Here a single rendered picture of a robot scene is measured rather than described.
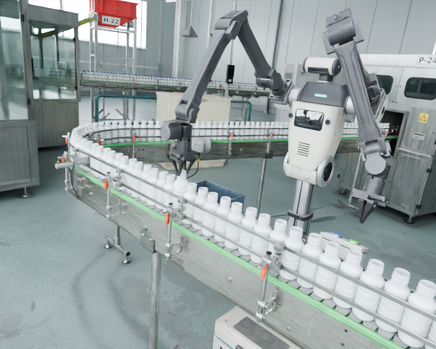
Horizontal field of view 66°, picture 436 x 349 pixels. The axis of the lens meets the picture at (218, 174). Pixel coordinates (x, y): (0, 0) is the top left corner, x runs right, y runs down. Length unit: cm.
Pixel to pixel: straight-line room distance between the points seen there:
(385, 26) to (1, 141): 1220
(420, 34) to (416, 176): 913
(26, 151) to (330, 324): 375
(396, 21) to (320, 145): 1217
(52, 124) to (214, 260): 539
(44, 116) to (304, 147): 521
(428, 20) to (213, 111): 928
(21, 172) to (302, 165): 335
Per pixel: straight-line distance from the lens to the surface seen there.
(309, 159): 163
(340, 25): 114
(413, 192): 471
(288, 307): 112
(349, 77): 114
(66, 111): 644
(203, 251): 129
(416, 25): 1345
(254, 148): 328
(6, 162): 424
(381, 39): 1368
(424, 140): 461
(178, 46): 1214
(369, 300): 101
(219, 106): 562
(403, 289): 99
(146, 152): 279
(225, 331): 203
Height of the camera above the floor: 160
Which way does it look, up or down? 17 degrees down
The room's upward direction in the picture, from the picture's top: 5 degrees clockwise
